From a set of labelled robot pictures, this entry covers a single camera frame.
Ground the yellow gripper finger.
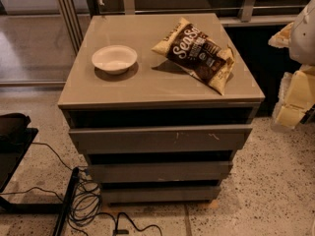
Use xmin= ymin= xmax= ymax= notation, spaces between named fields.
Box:
xmin=268 ymin=23 xmax=293 ymax=48

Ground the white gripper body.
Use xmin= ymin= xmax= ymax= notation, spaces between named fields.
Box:
xmin=272 ymin=65 xmax=315 ymax=129

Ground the grey drawer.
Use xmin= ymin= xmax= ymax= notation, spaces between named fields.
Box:
xmin=101 ymin=186 xmax=221 ymax=204
xmin=89 ymin=161 xmax=232 ymax=183
xmin=69 ymin=125 xmax=252 ymax=154

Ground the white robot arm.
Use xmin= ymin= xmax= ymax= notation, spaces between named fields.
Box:
xmin=268 ymin=0 xmax=315 ymax=130

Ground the grey top drawer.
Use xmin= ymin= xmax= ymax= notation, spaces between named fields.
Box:
xmin=69 ymin=125 xmax=252 ymax=154

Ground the grey three-drawer cabinet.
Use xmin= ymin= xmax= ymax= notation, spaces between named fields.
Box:
xmin=58 ymin=15 xmax=264 ymax=192

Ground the grey bottom drawer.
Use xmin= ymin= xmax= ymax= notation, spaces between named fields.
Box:
xmin=101 ymin=186 xmax=221 ymax=204

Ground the dark object at right edge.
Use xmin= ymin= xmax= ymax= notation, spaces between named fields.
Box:
xmin=300 ymin=104 xmax=315 ymax=124

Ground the brown and yellow chip bag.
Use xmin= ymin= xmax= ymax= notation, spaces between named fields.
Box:
xmin=152 ymin=18 xmax=235 ymax=95

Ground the white bowl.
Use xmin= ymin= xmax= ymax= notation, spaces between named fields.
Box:
xmin=92 ymin=45 xmax=138 ymax=75

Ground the dark bag on stand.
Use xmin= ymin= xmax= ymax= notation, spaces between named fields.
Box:
xmin=0 ymin=113 xmax=31 ymax=150

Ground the black metal stand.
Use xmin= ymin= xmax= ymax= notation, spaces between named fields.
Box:
xmin=0 ymin=131 xmax=77 ymax=236

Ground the black cable bundle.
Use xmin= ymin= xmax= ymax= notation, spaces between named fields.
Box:
xmin=0 ymin=142 xmax=164 ymax=236

